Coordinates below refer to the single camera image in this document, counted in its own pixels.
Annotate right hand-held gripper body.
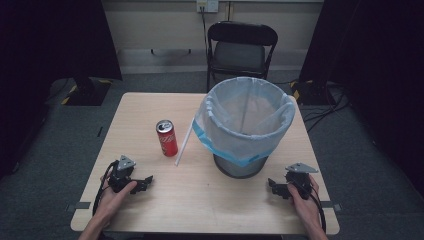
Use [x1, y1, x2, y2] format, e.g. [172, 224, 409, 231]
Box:
[284, 162, 320, 201]

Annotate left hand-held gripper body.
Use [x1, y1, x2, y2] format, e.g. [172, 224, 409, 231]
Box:
[107, 154, 137, 194]

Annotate grey mesh trash bin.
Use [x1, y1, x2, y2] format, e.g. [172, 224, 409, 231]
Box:
[212, 152, 270, 180]

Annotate red soda can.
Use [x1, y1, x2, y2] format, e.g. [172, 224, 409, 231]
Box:
[155, 119, 179, 158]

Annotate white drinking straw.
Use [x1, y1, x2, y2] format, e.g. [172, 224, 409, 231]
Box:
[174, 117, 195, 167]

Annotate trash bin with blue liner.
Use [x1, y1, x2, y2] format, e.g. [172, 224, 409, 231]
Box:
[192, 76, 297, 168]

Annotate person's left hand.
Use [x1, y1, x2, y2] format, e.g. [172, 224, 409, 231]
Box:
[99, 176, 138, 228]

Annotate person's right hand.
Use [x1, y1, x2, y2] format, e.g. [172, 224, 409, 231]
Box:
[286, 174, 321, 232]

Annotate grey tape strip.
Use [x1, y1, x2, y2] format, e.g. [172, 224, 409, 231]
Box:
[65, 201, 92, 213]
[320, 201, 343, 213]

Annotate black stand base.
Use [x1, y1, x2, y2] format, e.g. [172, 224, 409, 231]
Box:
[60, 74, 113, 107]
[289, 79, 330, 107]

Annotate black folding chair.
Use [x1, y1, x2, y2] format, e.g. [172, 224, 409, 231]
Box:
[206, 20, 279, 93]

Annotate dark curtain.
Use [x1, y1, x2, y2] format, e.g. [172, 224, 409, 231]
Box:
[0, 0, 123, 179]
[298, 0, 424, 198]

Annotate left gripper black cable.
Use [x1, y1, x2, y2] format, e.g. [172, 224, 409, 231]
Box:
[92, 160, 120, 216]

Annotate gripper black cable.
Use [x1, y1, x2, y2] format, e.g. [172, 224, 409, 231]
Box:
[298, 179, 327, 233]
[92, 160, 120, 216]

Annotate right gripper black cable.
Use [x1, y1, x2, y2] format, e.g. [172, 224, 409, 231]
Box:
[298, 179, 327, 233]

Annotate black floor cables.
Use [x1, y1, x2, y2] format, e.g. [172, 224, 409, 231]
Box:
[301, 84, 352, 133]

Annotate dark wall handle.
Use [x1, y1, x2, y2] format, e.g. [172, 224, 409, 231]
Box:
[150, 48, 193, 56]

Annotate black outlet cable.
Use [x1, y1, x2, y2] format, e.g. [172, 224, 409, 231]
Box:
[198, 6, 210, 56]

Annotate white wall outlet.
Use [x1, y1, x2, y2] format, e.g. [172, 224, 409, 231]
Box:
[196, 0, 220, 14]

